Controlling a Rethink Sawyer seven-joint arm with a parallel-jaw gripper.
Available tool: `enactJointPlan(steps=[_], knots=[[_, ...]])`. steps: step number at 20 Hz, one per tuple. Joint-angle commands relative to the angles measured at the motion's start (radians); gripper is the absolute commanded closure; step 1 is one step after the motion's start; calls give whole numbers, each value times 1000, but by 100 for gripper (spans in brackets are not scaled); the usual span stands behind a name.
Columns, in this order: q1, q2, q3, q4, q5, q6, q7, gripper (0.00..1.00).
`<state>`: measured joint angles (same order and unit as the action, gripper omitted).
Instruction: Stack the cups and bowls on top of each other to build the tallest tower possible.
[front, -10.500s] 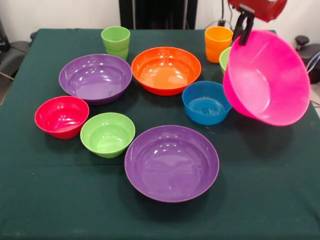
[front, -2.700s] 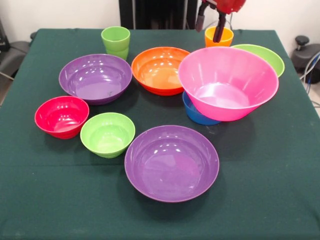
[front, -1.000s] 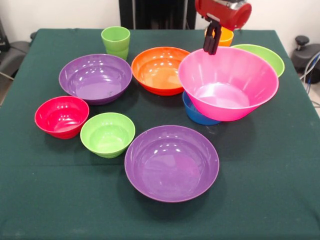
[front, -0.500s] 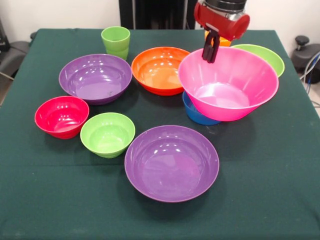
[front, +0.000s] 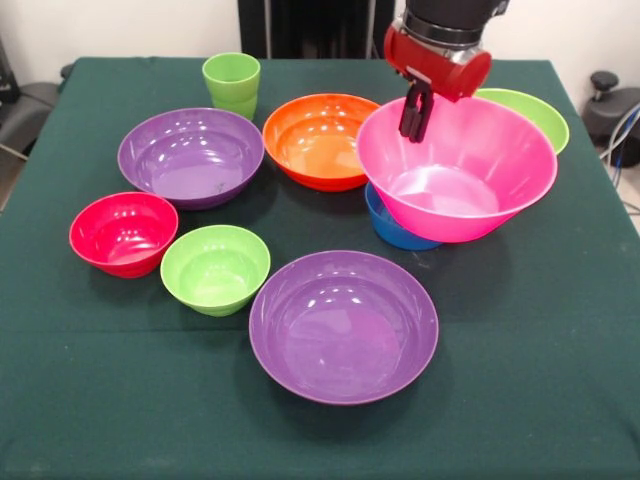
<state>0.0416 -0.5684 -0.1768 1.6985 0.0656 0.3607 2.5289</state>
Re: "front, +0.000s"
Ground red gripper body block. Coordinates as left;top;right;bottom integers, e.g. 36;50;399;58
383;24;494;104

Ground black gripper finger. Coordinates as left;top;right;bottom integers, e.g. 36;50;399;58
410;90;437;144
398;85;422;139

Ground pink plastic bowl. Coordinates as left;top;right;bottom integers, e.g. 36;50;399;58
355;94;559;245

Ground orange plastic bowl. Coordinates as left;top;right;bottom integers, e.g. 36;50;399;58
262;93;382;193

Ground blue plastic bowl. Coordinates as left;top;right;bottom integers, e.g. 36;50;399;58
364;182;444;252

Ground large green plastic bowl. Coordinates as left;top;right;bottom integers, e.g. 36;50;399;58
474;88;571;157

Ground green plastic cup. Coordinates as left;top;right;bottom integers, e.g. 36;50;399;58
201;52;262;122

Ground purple plastic bowl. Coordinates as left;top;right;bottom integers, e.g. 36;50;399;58
117;107;266;211
248;250;440;406

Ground black cabinet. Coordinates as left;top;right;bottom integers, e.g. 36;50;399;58
237;0;401;60

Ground small green plastic bowl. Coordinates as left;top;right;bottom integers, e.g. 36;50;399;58
159;224;272;318

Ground red plastic bowl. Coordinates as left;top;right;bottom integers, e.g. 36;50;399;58
68;191;180;279

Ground black chair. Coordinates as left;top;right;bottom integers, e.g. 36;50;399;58
0;34;75;161

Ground dark green tablecloth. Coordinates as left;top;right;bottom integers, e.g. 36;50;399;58
0;56;640;480

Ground blue and white cables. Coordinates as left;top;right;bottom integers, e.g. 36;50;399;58
599;102;640;171

